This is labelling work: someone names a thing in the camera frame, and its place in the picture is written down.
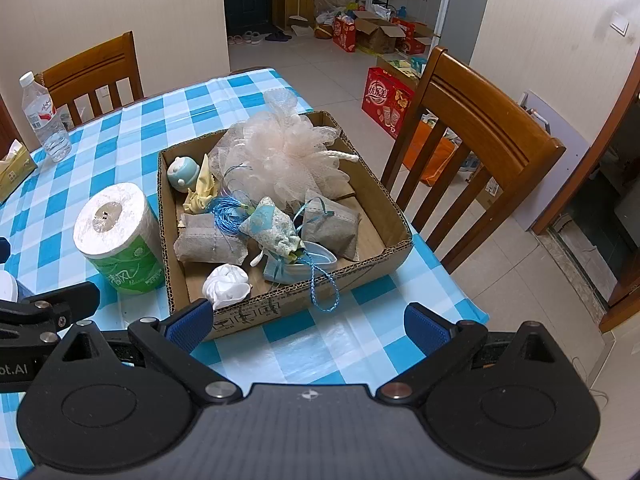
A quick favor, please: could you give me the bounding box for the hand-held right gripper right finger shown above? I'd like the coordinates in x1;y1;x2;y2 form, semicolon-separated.
376;303;576;403

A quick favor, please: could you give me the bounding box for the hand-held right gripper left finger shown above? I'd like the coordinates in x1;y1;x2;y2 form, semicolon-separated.
35;298;243;403

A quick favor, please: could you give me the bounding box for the white knotted cloth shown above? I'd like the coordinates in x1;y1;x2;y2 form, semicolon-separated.
201;262;252;311

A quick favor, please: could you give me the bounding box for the grey fabric sachet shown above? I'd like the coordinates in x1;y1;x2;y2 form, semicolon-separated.
173;212;251;266
300;189;362;262

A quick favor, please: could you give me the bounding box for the brown cardboard box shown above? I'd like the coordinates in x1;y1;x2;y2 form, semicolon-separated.
157;110;415;343

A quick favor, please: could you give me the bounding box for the blue face mask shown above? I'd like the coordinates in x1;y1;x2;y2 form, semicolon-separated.
263;241;341;283

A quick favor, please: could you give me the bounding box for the blue floral tasselled sachet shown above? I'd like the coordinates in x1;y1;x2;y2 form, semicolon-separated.
210;195;342;313

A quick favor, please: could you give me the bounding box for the yellow knotted cloth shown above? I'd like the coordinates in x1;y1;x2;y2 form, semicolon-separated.
182;154;221;216

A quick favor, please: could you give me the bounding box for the round blue plush toy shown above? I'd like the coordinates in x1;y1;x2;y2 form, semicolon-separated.
166;156;201;191

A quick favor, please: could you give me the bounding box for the peach mesh bath pouf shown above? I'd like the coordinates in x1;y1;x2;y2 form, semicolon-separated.
207;89;361;211

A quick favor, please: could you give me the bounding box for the clear jar with white lid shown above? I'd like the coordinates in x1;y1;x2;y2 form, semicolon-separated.
0;270;33;302

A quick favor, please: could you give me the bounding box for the toilet paper roll green wrapper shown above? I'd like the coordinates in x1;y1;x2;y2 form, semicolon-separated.
72;182;166;293

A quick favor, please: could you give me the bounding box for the gold tissue pack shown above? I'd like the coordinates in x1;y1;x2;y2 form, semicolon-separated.
0;140;39;204

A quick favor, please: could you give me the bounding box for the blue white checked tablecloth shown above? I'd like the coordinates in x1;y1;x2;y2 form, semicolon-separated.
0;66;490;480

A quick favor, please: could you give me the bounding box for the clear plastic water bottle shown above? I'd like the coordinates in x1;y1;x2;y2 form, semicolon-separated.
19;71;73;163

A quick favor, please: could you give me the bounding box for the orange shopping bag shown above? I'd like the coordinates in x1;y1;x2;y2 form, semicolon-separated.
402;120;458;186

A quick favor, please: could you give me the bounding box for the wooden chair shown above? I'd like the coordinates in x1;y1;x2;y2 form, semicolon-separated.
35;31;146;128
380;46;567;275

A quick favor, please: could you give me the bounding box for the white leaning board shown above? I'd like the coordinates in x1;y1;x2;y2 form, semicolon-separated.
515;90;591;233

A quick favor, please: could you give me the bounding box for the red gift box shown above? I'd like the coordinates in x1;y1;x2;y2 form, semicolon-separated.
361;66;416;140
392;17;436;56
332;15;358;53

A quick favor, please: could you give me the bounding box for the green white small carton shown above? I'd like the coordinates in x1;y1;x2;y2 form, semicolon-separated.
390;57;427;77

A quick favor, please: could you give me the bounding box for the pair of slippers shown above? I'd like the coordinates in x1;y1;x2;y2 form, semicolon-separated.
227;30;293;46

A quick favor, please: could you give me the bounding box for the open cardboard box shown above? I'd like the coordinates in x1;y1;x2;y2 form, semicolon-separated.
352;10;406;56

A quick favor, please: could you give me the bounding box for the white refrigerator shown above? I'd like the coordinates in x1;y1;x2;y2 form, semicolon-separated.
432;0;496;63

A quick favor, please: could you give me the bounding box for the wooden door frame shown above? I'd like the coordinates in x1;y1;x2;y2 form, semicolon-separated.
532;55;640;331

